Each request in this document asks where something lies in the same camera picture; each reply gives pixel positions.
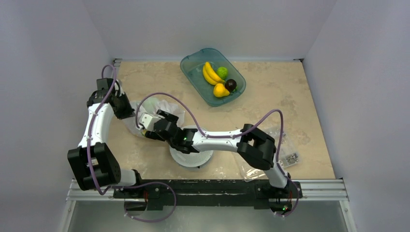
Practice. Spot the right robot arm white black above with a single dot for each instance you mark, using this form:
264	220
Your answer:
258	149

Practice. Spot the yellow fake banana bunch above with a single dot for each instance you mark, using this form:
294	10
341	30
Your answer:
210	75

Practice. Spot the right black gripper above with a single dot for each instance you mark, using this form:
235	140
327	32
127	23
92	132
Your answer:
161	124

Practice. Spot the yellow fake pear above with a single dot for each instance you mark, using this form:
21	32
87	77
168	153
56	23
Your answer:
220	90

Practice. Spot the clear plastic screw box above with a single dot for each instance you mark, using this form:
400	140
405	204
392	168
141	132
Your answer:
288	156

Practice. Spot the green fake lime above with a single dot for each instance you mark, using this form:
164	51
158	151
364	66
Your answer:
222	72

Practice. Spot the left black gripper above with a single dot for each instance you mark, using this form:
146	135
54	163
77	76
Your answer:
129	111

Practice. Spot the white plastic bag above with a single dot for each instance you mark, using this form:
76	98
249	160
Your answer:
152	105

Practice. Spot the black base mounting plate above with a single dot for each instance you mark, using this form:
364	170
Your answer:
259	194

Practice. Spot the teal plastic tray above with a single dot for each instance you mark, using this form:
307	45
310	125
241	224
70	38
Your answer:
192	67

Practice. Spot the dark purple fake plum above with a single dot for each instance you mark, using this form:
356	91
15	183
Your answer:
230	85

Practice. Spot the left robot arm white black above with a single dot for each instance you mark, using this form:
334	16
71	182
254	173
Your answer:
92	160

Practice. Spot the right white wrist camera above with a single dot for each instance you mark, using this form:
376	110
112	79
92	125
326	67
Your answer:
147	121

